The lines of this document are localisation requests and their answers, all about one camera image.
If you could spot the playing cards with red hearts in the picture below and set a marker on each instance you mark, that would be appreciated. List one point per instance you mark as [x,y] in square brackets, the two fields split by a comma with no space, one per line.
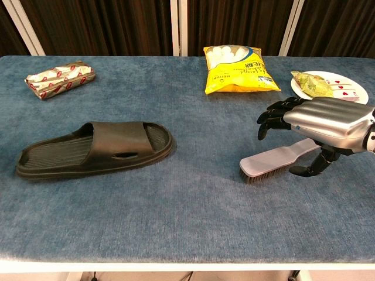
[342,87]

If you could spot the white diagonal frame post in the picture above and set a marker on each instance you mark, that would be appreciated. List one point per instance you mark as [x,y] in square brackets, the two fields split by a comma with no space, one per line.
[290,29]
[25,29]

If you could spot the green snack packet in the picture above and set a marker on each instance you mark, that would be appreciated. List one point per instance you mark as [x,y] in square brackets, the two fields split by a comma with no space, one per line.
[312,85]

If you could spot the black rubber slipper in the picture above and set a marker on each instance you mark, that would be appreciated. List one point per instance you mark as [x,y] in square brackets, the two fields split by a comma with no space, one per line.
[96,146]

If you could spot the blue table cloth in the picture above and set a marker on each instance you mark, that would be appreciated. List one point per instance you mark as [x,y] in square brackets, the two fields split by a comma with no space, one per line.
[187,210]

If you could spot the white round plate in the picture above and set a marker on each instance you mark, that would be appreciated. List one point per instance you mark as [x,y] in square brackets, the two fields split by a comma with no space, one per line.
[360,87]

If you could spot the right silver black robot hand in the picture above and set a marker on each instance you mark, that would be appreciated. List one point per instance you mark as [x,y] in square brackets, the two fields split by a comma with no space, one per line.
[328,117]

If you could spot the yellow marshmallow bag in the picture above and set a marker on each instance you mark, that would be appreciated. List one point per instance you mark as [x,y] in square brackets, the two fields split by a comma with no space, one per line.
[234,73]

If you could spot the grey shoehorn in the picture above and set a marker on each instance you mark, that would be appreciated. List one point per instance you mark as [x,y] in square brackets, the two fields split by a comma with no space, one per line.
[269,158]

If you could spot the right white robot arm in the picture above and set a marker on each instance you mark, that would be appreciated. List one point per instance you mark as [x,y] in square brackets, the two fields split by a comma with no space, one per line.
[371,137]

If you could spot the white vertical frame post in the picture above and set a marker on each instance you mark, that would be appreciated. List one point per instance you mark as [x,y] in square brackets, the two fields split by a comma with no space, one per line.
[178,26]

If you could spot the silver red snack packet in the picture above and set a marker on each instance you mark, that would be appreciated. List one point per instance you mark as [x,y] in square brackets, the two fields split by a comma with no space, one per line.
[60,79]

